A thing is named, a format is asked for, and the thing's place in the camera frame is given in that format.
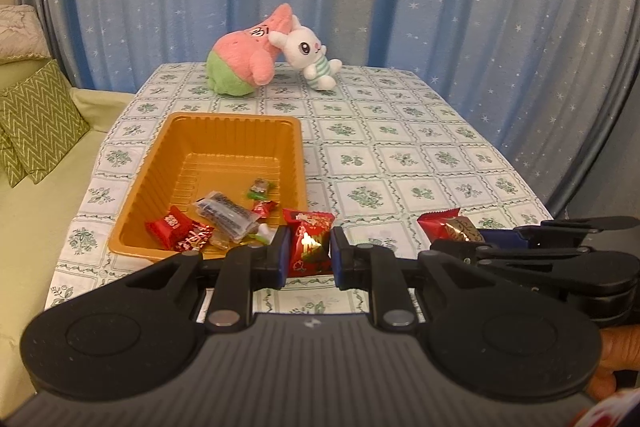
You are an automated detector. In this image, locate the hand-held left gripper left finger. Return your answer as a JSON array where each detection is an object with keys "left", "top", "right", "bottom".
[{"left": 124, "top": 226, "right": 293, "bottom": 334}]

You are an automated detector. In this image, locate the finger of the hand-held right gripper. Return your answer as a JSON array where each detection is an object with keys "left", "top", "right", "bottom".
[
  {"left": 430, "top": 237, "right": 640, "bottom": 269},
  {"left": 481, "top": 215, "right": 640, "bottom": 250}
]

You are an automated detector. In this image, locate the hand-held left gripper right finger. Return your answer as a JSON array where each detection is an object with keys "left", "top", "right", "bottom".
[{"left": 330, "top": 226, "right": 502, "bottom": 334}]

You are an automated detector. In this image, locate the white green candy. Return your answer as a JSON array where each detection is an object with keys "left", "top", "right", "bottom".
[{"left": 245, "top": 227, "right": 277, "bottom": 247}]

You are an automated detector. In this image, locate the red festive snack packet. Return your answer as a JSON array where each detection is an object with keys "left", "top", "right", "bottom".
[{"left": 282, "top": 208, "right": 336, "bottom": 278}]

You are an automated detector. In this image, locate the green yellow candy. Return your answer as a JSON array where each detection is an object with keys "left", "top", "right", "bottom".
[{"left": 244, "top": 178, "right": 274, "bottom": 201}]

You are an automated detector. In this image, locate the black grey snack packet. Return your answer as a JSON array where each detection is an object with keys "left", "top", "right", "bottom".
[{"left": 194, "top": 190, "right": 261, "bottom": 241}]

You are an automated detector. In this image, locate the red gold snack packet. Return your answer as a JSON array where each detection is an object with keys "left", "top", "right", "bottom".
[{"left": 417, "top": 208, "right": 487, "bottom": 244}]

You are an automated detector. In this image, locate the red patterned snack packet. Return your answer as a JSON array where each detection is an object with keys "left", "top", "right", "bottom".
[{"left": 174, "top": 221, "right": 215, "bottom": 254}]

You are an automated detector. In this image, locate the red square snack packet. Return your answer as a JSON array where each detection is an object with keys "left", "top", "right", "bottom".
[{"left": 144, "top": 205, "right": 193, "bottom": 251}]

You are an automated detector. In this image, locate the orange plastic tray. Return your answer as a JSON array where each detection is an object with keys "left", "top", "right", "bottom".
[{"left": 108, "top": 112, "right": 309, "bottom": 264}]

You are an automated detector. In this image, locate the person's right hand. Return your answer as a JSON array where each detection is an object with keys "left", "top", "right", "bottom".
[{"left": 586, "top": 326, "right": 640, "bottom": 402}]

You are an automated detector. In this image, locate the green floral checked tablecloth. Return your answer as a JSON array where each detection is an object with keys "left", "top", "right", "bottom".
[{"left": 45, "top": 63, "right": 555, "bottom": 315}]

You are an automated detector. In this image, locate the person's red white clothing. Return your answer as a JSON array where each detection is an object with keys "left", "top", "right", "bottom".
[{"left": 569, "top": 388, "right": 640, "bottom": 427}]

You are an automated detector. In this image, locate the pink starfish plush toy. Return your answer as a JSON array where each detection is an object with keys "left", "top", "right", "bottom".
[{"left": 206, "top": 3, "right": 296, "bottom": 96}]

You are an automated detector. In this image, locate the white rabbit plush toy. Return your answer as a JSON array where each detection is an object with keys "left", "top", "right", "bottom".
[{"left": 269, "top": 14, "right": 343, "bottom": 92}]

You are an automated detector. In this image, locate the light green sofa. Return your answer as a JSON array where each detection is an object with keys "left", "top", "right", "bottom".
[{"left": 0, "top": 57, "right": 137, "bottom": 408}]

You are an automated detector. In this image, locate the green zigzag cushion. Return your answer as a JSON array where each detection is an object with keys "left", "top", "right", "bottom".
[
  {"left": 0, "top": 59, "right": 92, "bottom": 186},
  {"left": 0, "top": 127, "right": 27, "bottom": 188}
]

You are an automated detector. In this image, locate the beige quilted pillow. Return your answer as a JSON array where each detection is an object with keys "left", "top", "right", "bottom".
[{"left": 0, "top": 4, "right": 52, "bottom": 66}]

